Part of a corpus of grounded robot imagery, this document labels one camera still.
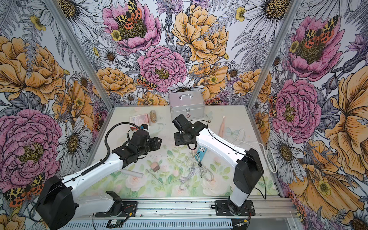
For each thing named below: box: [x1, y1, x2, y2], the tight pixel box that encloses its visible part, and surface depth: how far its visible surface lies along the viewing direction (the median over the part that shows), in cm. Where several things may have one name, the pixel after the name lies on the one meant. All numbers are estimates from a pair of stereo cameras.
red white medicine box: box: [129, 113, 150, 127], surface depth 111 cm
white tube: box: [120, 169, 144, 179], surface depth 87 cm
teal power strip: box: [194, 145, 208, 163], surface depth 93 cm
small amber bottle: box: [149, 109, 157, 124], surface depth 114 cm
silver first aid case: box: [168, 90, 205, 122], surface depth 107 cm
